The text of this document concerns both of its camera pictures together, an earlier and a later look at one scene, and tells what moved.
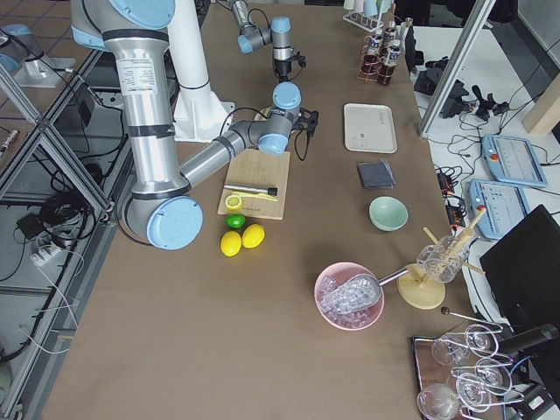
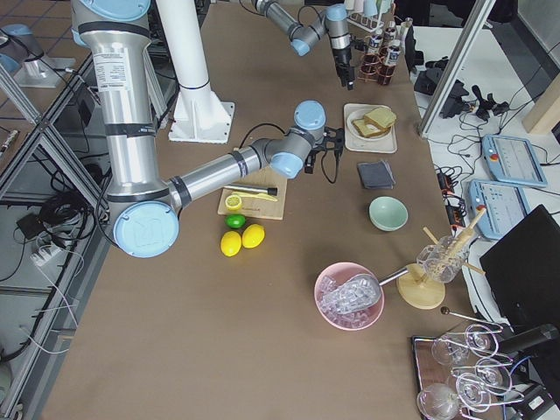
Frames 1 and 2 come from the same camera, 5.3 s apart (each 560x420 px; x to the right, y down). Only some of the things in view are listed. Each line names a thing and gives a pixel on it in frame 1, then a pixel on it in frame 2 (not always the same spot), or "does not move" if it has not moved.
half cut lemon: x=233 y=202 does not move
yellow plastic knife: x=255 y=195 does not move
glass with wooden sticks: x=443 y=262 does not move
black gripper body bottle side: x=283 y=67 to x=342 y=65
